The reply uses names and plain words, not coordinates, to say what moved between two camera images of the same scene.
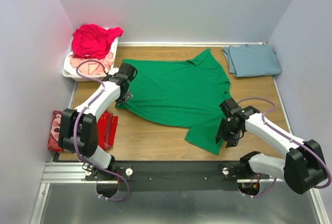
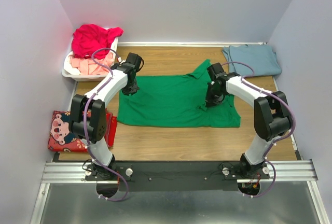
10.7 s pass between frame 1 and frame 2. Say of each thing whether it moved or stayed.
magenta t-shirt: stayed
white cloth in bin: stayed
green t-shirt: moved
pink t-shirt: stayed
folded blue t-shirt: stayed
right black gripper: moved
